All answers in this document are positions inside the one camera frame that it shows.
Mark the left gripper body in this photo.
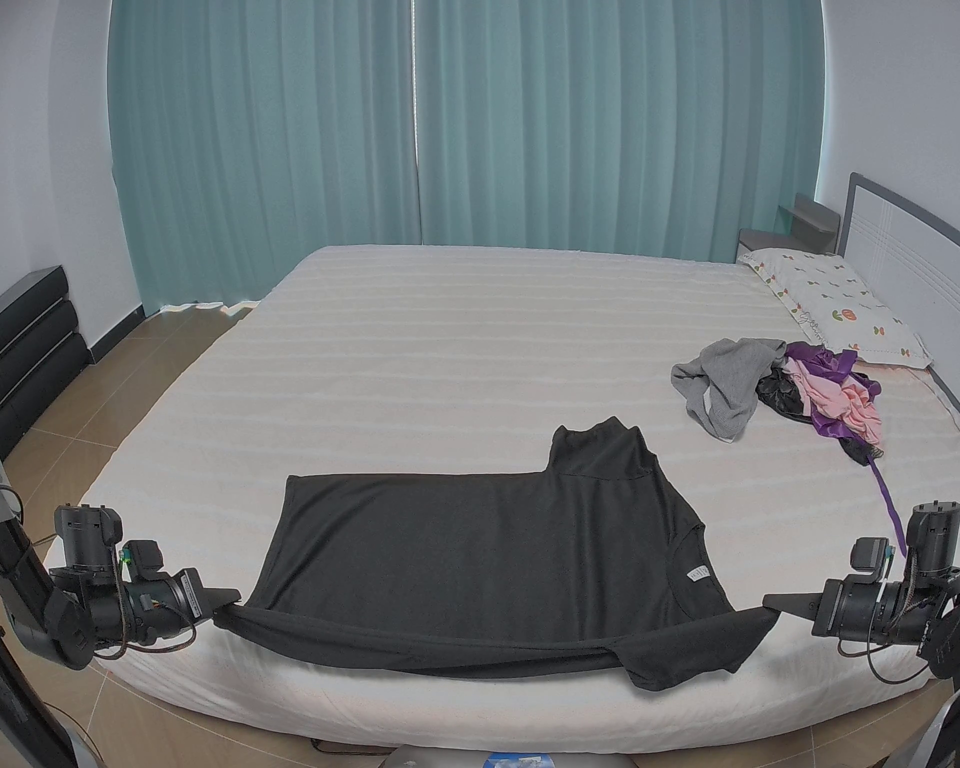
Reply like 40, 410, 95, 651
129, 567, 213, 642

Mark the blue-green curtain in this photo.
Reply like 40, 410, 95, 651
107, 0, 421, 316
412, 0, 826, 264

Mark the pile of clothes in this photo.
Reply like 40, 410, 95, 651
756, 341, 910, 558

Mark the white printed pillow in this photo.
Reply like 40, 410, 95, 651
736, 247, 933, 369

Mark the grey garment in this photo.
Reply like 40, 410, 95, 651
671, 337, 789, 441

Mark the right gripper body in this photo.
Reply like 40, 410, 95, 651
813, 579, 901, 644

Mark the bed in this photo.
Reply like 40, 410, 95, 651
97, 171, 960, 751

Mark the black chest of drawers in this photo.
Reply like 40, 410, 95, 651
0, 264, 90, 462

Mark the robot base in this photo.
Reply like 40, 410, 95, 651
378, 742, 624, 768

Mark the black T-shirt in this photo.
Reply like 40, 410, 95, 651
213, 416, 781, 693

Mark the grey bedside table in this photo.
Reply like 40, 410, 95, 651
737, 192, 841, 264

